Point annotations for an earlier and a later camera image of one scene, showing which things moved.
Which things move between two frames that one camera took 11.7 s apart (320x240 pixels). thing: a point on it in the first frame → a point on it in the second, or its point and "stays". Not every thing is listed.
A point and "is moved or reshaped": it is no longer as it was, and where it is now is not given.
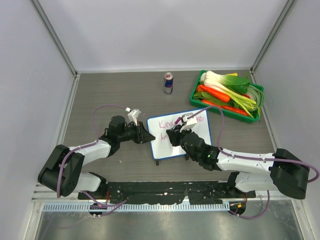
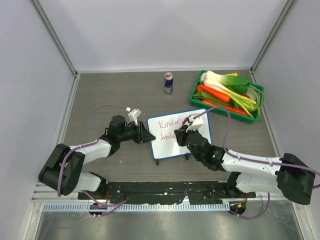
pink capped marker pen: (178, 120) is moved or reshaped
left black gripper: (142, 135) stays
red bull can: (168, 81) stays
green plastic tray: (224, 112) stays
